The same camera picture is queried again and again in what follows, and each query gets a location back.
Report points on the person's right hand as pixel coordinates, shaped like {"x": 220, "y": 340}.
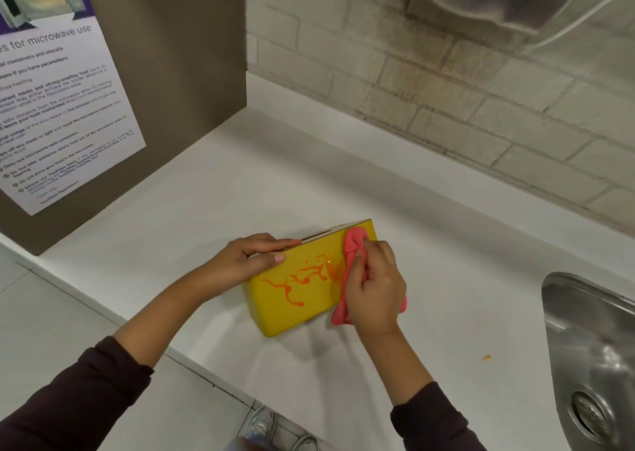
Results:
{"x": 374, "y": 292}

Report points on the person's left hand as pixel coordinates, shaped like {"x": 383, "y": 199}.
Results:
{"x": 233, "y": 262}

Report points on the person's right fingers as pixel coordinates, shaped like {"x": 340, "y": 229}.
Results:
{"x": 373, "y": 262}

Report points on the person's left thumb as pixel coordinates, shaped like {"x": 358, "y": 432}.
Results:
{"x": 268, "y": 260}

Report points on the pink cloth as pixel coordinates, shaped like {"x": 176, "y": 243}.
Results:
{"x": 353, "y": 252}

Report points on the yellow box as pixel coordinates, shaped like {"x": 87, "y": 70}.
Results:
{"x": 302, "y": 279}

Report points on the person's right forearm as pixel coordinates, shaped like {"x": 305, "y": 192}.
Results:
{"x": 411, "y": 391}

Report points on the person's left forearm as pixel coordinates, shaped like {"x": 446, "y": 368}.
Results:
{"x": 94, "y": 381}

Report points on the person's grey shoe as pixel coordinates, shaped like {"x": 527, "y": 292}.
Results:
{"x": 262, "y": 425}
{"x": 303, "y": 443}

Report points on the brown cabinet panel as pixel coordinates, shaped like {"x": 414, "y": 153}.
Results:
{"x": 163, "y": 83}

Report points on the stainless steel sink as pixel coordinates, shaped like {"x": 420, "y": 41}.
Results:
{"x": 593, "y": 361}

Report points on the sink drain strainer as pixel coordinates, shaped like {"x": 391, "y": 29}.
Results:
{"x": 592, "y": 411}

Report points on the microwave rules poster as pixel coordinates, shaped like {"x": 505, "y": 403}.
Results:
{"x": 52, "y": 83}

